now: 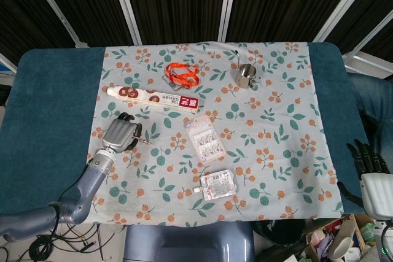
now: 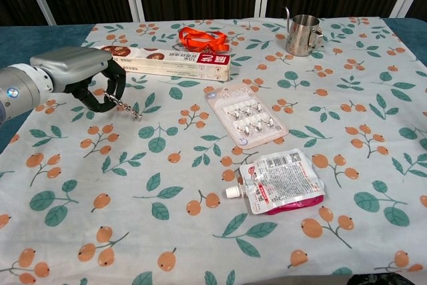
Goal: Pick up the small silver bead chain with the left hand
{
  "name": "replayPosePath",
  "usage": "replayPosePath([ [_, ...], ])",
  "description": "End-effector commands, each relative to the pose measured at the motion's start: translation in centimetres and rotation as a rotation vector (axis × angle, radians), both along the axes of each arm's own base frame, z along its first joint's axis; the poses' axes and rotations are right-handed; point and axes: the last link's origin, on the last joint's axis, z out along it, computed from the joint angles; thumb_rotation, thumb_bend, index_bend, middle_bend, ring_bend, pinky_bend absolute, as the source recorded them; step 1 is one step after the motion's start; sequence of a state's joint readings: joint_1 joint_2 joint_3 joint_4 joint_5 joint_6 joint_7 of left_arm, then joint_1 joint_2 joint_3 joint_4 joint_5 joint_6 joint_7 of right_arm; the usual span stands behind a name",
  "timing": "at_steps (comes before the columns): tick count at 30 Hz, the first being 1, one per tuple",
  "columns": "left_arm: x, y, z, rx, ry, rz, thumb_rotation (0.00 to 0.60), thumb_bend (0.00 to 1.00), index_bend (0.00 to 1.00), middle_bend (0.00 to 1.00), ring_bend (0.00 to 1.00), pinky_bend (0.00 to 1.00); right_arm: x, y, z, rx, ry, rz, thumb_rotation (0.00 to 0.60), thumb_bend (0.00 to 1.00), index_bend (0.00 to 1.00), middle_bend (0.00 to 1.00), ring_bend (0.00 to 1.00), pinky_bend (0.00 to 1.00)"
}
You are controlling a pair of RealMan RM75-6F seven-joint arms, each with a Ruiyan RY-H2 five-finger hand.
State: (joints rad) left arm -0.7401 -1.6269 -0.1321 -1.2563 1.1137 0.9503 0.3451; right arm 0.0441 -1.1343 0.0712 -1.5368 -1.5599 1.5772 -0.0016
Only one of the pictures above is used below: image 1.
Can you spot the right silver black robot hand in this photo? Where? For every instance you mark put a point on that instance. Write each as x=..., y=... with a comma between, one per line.
x=377, y=188

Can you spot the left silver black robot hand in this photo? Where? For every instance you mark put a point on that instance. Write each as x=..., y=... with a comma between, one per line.
x=119, y=134

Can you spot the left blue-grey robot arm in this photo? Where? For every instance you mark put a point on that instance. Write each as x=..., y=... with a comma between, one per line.
x=86, y=182

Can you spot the cardboard box with clutter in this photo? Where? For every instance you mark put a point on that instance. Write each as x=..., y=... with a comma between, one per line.
x=360, y=222

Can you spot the long white red carton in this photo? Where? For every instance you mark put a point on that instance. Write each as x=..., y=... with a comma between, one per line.
x=159, y=99

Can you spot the white slipper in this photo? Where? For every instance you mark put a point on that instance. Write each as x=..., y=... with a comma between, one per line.
x=340, y=240

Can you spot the teal table cover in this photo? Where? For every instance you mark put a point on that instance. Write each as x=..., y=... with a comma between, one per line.
x=55, y=105

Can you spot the clear badge card holder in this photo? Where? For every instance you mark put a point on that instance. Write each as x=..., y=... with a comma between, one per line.
x=176, y=86

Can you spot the person leg in jeans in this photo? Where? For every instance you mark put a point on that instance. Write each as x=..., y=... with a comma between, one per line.
x=371, y=102

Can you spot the pink carded hook pack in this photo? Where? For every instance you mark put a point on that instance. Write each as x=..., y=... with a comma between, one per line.
x=205, y=142

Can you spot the black trash bin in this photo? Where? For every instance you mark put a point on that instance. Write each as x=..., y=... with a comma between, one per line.
x=276, y=234

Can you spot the white spouted foil pouch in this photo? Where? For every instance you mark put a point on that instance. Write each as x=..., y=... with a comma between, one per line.
x=219, y=185

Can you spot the floral fruit-print tablecloth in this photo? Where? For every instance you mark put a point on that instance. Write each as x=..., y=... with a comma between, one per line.
x=245, y=114

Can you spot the blue-grey robot torso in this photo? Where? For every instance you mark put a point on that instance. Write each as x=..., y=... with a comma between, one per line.
x=190, y=243

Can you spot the stainless steel spouted pitcher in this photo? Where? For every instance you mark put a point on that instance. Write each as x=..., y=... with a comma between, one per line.
x=245, y=76

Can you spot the white partition frame post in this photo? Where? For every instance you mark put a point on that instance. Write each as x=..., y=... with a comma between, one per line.
x=368, y=56
x=126, y=4
x=228, y=4
x=347, y=4
x=58, y=10

